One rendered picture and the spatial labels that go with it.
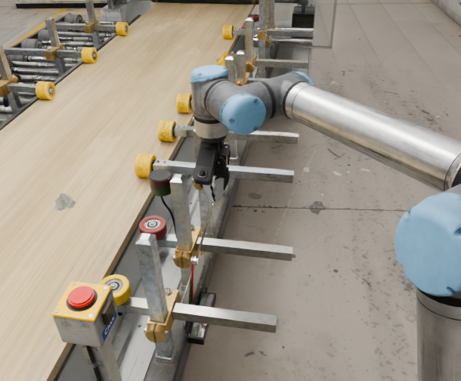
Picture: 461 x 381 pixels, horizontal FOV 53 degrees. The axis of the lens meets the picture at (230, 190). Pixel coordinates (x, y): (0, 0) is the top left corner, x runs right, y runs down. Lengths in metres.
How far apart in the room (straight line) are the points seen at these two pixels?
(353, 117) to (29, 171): 1.21
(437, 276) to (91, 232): 1.02
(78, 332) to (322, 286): 1.79
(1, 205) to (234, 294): 1.23
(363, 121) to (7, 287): 0.96
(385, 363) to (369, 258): 0.64
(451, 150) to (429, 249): 0.22
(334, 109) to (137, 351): 0.90
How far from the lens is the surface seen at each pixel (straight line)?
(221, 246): 1.35
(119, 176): 1.62
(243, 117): 1.00
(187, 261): 1.32
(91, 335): 0.77
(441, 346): 0.71
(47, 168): 1.75
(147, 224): 1.38
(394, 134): 0.84
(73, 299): 0.76
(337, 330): 2.27
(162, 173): 1.21
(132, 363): 1.42
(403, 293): 2.49
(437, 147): 0.80
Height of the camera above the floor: 1.77
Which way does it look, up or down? 36 degrees down
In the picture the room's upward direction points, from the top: 2 degrees counter-clockwise
